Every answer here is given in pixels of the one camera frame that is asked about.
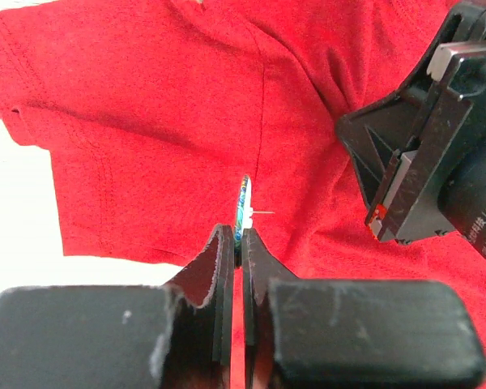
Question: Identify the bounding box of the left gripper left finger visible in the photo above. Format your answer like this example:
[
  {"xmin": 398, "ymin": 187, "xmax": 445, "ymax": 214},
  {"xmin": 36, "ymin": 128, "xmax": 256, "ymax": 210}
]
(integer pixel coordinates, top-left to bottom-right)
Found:
[{"xmin": 0, "ymin": 224, "xmax": 235, "ymax": 388}]

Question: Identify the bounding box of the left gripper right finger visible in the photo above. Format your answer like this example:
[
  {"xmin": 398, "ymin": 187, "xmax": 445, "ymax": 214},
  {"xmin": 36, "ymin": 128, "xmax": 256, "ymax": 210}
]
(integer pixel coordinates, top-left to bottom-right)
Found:
[{"xmin": 241, "ymin": 229, "xmax": 486, "ymax": 388}]

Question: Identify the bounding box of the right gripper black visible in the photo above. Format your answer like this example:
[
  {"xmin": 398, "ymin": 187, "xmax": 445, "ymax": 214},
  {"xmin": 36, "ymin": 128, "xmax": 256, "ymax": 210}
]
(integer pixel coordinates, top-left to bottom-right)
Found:
[{"xmin": 336, "ymin": 11, "xmax": 486, "ymax": 246}]

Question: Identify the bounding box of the red t-shirt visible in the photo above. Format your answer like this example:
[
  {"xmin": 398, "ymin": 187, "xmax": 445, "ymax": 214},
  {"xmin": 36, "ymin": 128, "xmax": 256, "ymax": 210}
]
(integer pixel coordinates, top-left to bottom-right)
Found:
[{"xmin": 0, "ymin": 0, "xmax": 486, "ymax": 389}]

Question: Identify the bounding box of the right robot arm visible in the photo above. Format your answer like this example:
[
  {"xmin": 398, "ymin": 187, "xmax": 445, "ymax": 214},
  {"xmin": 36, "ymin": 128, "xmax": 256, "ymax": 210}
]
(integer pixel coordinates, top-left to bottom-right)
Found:
[{"xmin": 336, "ymin": 1, "xmax": 486, "ymax": 259}]

